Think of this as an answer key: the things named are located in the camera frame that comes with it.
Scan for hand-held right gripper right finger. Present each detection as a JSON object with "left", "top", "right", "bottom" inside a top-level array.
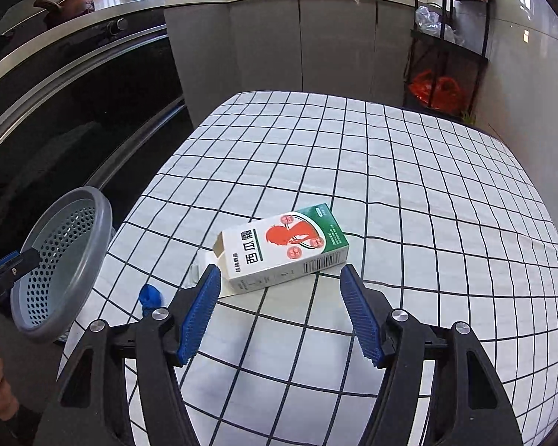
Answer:
[{"left": 339, "top": 264, "right": 524, "bottom": 446}]

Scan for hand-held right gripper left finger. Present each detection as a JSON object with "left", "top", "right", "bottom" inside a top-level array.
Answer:
[{"left": 46, "top": 264, "right": 222, "bottom": 446}]

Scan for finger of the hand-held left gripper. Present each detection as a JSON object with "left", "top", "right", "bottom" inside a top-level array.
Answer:
[
  {"left": 0, "top": 250, "right": 42, "bottom": 289},
  {"left": 0, "top": 251, "right": 20, "bottom": 276}
]

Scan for grey perforated plastic basket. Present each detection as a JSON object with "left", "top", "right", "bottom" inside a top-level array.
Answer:
[{"left": 10, "top": 187, "right": 115, "bottom": 345}]

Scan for white green medicine box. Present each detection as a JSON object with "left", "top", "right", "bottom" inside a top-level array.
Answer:
[{"left": 213, "top": 203, "right": 350, "bottom": 295}]

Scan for small blue plastic piece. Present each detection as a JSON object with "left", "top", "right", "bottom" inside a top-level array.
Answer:
[{"left": 138, "top": 283, "right": 163, "bottom": 319}]

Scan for white black checked tablecloth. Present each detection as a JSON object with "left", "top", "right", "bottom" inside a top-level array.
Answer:
[{"left": 56, "top": 90, "right": 558, "bottom": 446}]

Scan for black built-in oven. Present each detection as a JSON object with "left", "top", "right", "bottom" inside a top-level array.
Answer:
[{"left": 0, "top": 7, "right": 187, "bottom": 261}]

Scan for red plastic bag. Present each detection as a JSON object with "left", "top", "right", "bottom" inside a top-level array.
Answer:
[{"left": 409, "top": 70, "right": 463, "bottom": 113}]

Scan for brown cooking pot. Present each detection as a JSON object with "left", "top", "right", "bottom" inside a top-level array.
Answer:
[{"left": 33, "top": 0, "right": 98, "bottom": 26}]

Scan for grey kitchen cabinets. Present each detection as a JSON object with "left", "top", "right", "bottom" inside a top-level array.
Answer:
[{"left": 163, "top": 0, "right": 419, "bottom": 128}]

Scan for clear plastic bag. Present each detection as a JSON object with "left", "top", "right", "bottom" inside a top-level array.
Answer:
[{"left": 415, "top": 4, "right": 466, "bottom": 45}]

